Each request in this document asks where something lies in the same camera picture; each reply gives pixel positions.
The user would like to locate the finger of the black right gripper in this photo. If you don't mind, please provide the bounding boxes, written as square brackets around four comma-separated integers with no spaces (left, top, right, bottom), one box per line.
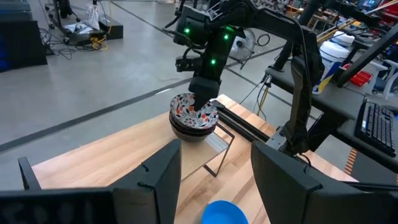
[193,92,213,112]

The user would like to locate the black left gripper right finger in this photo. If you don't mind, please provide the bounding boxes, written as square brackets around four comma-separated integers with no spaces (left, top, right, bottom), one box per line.
[251,140,398,224]

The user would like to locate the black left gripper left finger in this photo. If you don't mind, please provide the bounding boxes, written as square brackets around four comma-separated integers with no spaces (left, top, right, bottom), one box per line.
[0,139,182,224]

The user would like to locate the blue plastic bowl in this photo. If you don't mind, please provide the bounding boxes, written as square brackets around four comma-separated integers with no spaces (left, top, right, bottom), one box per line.
[201,200,249,224]

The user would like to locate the wooden riser shelf black legs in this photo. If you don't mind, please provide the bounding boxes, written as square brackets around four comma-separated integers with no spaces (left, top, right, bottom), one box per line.
[180,98,236,179]

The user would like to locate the floor fan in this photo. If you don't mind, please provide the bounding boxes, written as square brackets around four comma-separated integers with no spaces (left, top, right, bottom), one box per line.
[228,28,257,70]

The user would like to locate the black computer keyboard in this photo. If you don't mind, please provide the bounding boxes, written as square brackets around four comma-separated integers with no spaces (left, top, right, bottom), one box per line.
[354,101,398,158]

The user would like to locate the black desk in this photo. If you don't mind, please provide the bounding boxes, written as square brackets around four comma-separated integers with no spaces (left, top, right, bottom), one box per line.
[266,67,398,175]

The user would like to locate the black floor platform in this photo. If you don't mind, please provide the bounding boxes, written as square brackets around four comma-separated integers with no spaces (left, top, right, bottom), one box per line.
[67,15,124,44]

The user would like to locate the white plastic container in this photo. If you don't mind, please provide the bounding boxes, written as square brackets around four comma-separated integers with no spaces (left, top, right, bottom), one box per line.
[312,30,356,95]

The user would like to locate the clear plastic bag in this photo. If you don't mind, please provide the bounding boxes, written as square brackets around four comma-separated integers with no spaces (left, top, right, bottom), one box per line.
[83,3,101,31]

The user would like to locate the red plastic bin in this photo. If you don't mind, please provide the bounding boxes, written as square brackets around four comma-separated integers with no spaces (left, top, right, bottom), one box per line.
[349,70,374,88]

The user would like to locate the black cabinet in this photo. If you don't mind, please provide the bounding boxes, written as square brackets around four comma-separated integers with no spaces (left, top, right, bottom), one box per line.
[0,2,49,73]

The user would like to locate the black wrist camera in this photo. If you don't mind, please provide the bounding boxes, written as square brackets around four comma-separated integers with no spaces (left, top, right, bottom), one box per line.
[175,55,203,73]

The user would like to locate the black metal frame bar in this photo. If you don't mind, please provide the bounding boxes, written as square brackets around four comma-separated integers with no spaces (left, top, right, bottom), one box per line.
[17,156,42,191]

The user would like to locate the black frame post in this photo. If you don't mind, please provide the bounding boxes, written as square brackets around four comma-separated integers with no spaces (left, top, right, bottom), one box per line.
[273,0,321,71]

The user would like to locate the yellow cable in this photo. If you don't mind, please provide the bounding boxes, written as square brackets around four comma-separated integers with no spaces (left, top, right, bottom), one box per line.
[89,35,109,52]

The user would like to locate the black diagonal frame brace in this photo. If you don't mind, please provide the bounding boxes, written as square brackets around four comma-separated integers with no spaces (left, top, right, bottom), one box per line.
[335,26,398,88]

